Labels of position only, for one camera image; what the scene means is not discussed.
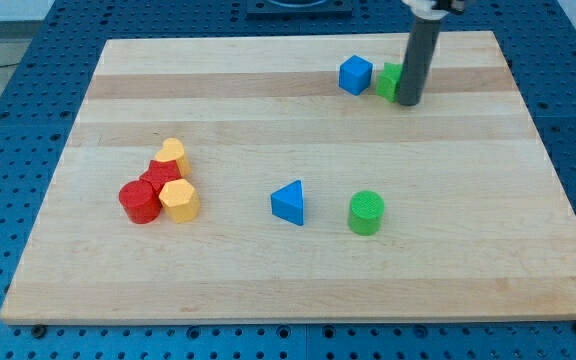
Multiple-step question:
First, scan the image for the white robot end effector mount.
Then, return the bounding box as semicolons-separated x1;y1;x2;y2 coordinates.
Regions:
402;0;468;19

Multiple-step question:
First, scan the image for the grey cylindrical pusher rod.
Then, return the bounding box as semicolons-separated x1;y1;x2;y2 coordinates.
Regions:
397;16;441;106

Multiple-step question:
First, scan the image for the green star block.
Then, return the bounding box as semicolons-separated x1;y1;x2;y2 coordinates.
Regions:
375;62;403;103

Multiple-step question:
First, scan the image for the red star block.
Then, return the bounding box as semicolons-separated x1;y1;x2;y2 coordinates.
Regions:
139;160;182;195

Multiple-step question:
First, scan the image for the blue cube block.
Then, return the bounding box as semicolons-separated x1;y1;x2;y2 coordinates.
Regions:
338;55;373;96

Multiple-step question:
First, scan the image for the green cylinder block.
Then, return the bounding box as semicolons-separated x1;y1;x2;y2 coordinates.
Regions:
347;190;385;236

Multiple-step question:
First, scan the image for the blue triangle block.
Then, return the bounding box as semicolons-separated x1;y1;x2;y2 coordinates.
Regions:
270;180;304;226

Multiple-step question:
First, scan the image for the wooden board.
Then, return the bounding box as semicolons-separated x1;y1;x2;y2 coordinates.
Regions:
0;31;576;325

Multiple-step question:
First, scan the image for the yellow heart block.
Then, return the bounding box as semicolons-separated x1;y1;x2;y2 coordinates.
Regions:
154;138;192;177

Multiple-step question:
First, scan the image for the yellow hexagon block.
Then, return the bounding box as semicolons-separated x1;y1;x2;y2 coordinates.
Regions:
159;179;200;223

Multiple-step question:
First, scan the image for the red cylinder block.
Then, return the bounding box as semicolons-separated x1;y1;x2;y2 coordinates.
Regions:
118;180;161;224

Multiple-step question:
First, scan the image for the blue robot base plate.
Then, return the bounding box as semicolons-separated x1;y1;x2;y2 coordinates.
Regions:
246;0;353;18

